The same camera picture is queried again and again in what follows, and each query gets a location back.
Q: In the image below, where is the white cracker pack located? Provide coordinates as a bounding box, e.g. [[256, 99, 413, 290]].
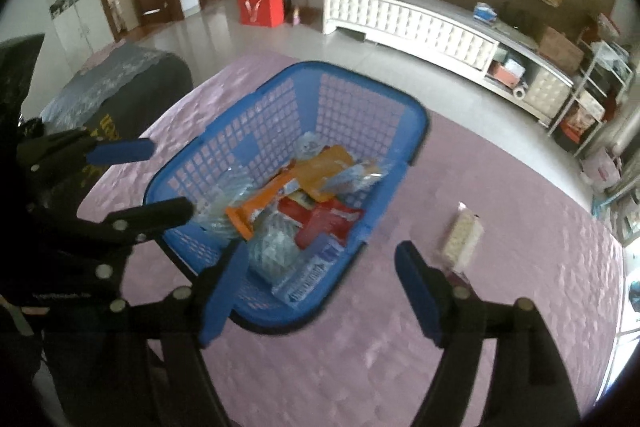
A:
[[440, 202, 484, 274]]

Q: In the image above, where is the light blue striped snack bag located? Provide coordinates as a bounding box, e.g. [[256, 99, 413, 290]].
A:
[[247, 211, 300, 285]]

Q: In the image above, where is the small orange snack packet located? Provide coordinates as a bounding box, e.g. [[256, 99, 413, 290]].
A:
[[224, 171, 299, 241]]

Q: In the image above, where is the red small snack packet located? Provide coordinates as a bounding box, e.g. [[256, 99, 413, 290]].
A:
[[294, 198, 363, 249]]

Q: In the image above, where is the green label cracker pack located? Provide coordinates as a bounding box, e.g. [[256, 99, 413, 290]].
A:
[[271, 234, 344, 309]]

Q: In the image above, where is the clear silver snack bag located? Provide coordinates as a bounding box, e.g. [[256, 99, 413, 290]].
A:
[[323, 159, 395, 195]]

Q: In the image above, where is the orange snack bag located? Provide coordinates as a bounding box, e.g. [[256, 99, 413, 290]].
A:
[[293, 145, 355, 202]]

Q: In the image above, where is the dark sofa with lace cover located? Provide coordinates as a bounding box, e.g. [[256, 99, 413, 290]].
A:
[[40, 43, 193, 139]]

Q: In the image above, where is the blue plastic basket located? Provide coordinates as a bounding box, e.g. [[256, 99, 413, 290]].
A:
[[144, 62, 430, 335]]

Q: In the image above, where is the pink shopping bag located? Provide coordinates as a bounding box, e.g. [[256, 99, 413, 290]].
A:
[[580, 147, 620, 193]]

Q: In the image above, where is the red paper bag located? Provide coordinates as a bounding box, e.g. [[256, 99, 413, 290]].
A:
[[236, 0, 285, 28]]

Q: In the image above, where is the white TV cabinet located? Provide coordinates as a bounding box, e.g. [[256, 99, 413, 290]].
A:
[[322, 0, 573, 127]]

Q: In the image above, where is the white metal shelf rack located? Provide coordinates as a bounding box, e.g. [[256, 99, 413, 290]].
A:
[[548, 38, 634, 157]]

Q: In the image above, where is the cardboard box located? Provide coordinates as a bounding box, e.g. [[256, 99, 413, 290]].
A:
[[537, 26, 584, 75]]

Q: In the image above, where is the blue tissue box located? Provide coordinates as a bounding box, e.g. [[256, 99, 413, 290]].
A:
[[473, 2, 498, 25]]

